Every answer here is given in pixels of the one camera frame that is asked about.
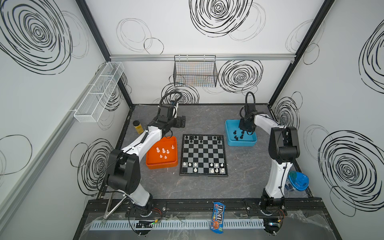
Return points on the black wire basket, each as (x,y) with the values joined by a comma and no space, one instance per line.
(195,71)

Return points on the blue plastic tray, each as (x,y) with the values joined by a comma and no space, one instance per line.
(237,137)

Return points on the orange plastic tray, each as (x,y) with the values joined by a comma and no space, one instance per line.
(163,154)

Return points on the blue lidded plastic container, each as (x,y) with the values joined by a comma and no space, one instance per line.
(296,181)

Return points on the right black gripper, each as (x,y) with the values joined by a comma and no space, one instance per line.
(245,127)

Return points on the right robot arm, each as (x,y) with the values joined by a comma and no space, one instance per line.
(283,149)

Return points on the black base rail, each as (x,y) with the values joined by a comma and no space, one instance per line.
(250,206)

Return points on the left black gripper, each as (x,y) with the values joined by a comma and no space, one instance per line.
(181,121)

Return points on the white slotted cable duct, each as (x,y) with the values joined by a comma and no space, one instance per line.
(140,225)

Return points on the black white chess board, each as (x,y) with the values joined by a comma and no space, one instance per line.
(203,155)

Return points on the yellow jar black lid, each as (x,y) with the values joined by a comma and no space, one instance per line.
(138,127)

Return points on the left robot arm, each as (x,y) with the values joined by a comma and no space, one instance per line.
(123,172)

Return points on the M&M's candy bag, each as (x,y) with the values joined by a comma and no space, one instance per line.
(217,221)

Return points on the white mesh wall shelf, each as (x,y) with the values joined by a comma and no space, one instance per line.
(103,94)

